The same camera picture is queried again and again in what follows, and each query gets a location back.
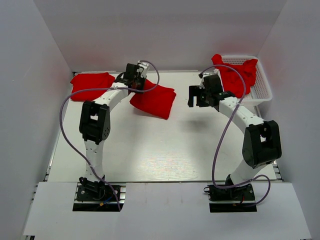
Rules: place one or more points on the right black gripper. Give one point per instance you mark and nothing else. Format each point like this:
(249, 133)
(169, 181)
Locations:
(193, 91)

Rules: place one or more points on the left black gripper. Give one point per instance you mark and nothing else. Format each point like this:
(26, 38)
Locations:
(142, 79)

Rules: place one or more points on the red t shirt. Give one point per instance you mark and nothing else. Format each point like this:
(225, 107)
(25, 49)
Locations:
(157, 102)
(90, 81)

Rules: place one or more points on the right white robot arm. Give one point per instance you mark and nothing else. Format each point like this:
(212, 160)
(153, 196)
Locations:
(261, 139)

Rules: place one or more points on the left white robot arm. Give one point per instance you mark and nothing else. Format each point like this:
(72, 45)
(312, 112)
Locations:
(95, 123)

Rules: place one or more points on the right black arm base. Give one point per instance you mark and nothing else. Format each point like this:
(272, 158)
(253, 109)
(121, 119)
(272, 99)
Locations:
(232, 200)

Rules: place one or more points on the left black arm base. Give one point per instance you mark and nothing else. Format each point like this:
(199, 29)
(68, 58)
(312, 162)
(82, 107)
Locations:
(97, 196)

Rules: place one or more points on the red t shirts in basket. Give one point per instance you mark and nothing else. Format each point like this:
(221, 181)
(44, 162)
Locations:
(237, 79)

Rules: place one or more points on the white plastic basket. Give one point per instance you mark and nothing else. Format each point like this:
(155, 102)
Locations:
(260, 92)

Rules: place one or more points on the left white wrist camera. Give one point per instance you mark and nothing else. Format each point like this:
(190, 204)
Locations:
(143, 68)

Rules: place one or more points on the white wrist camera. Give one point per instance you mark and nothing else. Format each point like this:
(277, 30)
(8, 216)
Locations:
(143, 68)
(205, 74)

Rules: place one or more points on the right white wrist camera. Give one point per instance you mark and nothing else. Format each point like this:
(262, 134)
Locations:
(205, 74)

